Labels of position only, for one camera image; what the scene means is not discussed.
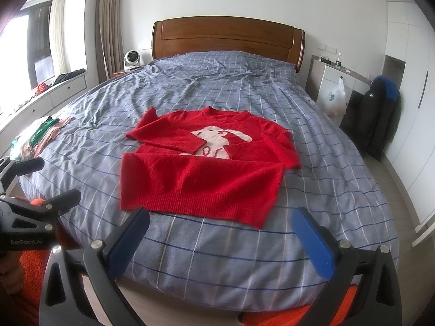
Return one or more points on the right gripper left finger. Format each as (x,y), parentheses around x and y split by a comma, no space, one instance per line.
(63,298)

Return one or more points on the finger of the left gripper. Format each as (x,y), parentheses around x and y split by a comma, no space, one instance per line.
(11,169)
(16,212)

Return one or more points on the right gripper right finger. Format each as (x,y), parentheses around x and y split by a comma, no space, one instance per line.
(377,300)

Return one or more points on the red rabbit sweater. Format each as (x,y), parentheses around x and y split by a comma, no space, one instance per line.
(213,164)

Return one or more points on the pile of colourful clothes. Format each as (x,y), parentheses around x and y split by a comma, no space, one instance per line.
(33,139)

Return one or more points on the dark clothes on bench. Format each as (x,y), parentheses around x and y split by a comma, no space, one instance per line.
(67,76)

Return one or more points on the person's left hand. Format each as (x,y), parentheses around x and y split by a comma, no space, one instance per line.
(11,272)

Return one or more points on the orange fuzzy rug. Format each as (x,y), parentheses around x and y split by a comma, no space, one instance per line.
(27,300)

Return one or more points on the white window bench drawers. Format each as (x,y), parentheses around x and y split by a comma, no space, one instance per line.
(48,103)

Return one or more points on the brown curtain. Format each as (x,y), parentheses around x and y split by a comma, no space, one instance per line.
(108,39)

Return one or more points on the small white fan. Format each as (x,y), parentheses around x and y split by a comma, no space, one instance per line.
(132,59)

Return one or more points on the black and blue jacket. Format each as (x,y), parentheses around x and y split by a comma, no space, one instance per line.
(371,117)

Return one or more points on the white plastic bag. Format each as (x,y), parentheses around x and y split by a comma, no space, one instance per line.
(335,104)

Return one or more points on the white bedside desk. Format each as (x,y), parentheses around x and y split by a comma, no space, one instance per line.
(323,78)

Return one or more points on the green bottle on desk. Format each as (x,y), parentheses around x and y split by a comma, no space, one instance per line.
(338,61)

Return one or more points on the white wardrobe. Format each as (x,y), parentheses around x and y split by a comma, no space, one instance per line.
(410,38)

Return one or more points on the brown wooden headboard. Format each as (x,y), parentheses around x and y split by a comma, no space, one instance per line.
(176,36)

